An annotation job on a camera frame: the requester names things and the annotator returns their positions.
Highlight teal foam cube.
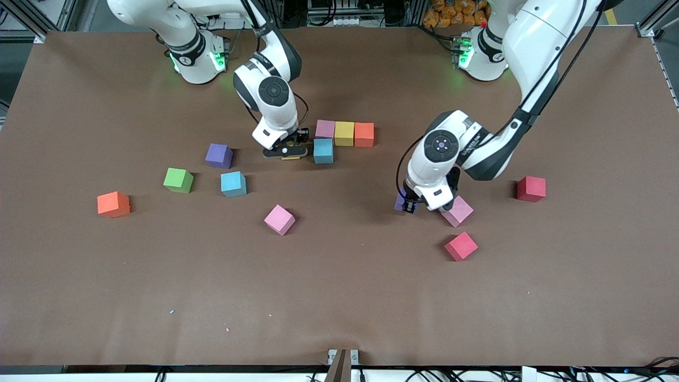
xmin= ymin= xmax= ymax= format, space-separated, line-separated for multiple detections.
xmin=220 ymin=171 xmax=247 ymax=198
xmin=313 ymin=138 xmax=335 ymax=165

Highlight orange foam cube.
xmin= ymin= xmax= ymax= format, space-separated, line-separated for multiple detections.
xmin=354 ymin=122 xmax=375 ymax=148
xmin=97 ymin=191 xmax=131 ymax=219

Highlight red foam cube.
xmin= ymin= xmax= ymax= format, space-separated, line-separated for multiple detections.
xmin=444 ymin=231 xmax=479 ymax=262
xmin=517 ymin=176 xmax=547 ymax=203

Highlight brown table mat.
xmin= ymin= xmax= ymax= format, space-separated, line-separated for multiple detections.
xmin=0 ymin=25 xmax=679 ymax=368

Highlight green foam cube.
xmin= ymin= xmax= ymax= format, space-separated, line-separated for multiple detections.
xmin=163 ymin=167 xmax=194 ymax=194

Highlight small green-lit electronics box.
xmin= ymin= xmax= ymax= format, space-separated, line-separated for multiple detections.
xmin=451 ymin=31 xmax=474 ymax=70

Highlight metal clamp bracket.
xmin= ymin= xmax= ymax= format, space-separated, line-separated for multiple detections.
xmin=325 ymin=349 xmax=360 ymax=382

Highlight aluminium frame profile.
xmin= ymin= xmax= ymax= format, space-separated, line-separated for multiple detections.
xmin=0 ymin=0 xmax=75 ymax=44
xmin=636 ymin=0 xmax=679 ymax=39

